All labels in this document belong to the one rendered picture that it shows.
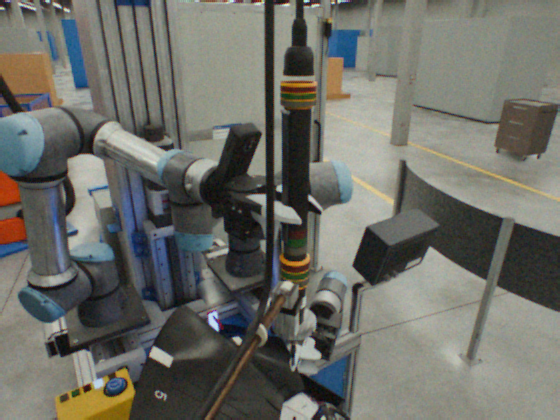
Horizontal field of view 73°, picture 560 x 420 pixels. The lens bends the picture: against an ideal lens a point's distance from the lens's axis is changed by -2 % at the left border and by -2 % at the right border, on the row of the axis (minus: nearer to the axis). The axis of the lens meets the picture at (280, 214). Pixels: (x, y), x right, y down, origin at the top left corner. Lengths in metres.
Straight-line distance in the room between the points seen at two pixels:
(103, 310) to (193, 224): 0.60
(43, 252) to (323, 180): 0.69
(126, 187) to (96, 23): 0.47
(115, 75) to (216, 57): 1.22
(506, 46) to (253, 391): 9.82
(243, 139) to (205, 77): 1.83
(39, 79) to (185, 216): 7.73
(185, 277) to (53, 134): 0.72
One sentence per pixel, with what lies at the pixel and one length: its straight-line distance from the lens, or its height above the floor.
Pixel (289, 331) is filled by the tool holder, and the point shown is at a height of 1.42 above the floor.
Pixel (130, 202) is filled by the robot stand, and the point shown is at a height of 1.32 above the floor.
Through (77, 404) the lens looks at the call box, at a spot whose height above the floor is 1.07.
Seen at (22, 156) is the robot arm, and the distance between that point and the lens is 0.90.
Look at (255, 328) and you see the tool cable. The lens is 0.45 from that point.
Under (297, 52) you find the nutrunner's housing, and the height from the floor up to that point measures 1.80.
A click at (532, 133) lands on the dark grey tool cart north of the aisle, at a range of 7.24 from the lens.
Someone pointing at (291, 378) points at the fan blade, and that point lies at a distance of 0.84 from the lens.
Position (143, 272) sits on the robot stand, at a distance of 1.48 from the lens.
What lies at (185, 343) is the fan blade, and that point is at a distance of 0.61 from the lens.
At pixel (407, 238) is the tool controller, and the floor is 1.23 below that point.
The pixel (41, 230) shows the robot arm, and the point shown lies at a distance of 1.02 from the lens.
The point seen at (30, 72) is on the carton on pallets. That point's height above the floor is 1.28.
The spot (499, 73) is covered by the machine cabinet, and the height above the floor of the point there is 1.12.
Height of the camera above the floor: 1.81
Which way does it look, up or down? 25 degrees down
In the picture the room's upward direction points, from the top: straight up
